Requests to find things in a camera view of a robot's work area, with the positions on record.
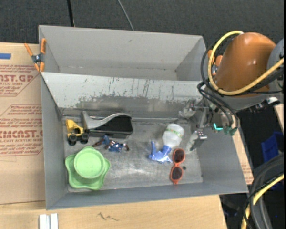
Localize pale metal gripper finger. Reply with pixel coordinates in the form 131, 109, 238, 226
179, 99, 198, 119
186, 130, 208, 152

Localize clear spray bottle blue head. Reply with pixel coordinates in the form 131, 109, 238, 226
148, 123, 185, 164

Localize orange sunglasses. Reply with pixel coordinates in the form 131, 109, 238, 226
169, 148, 186, 185

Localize blue and red toy figure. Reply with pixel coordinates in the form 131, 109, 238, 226
91, 135, 130, 153

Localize grey metal bin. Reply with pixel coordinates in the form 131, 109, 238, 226
38, 24, 250, 211

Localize grey curved plastic piece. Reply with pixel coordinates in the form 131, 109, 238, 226
82, 110, 133, 131

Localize green star-shaped plastic cup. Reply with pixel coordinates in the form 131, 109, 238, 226
64, 146, 111, 191

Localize yellow toy truck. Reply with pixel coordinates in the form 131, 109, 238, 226
65, 119, 90, 146

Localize brown cardboard board red print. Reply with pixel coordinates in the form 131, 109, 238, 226
0, 41, 255, 206

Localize black cylinder on white bracket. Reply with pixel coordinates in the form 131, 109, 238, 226
252, 97, 280, 110

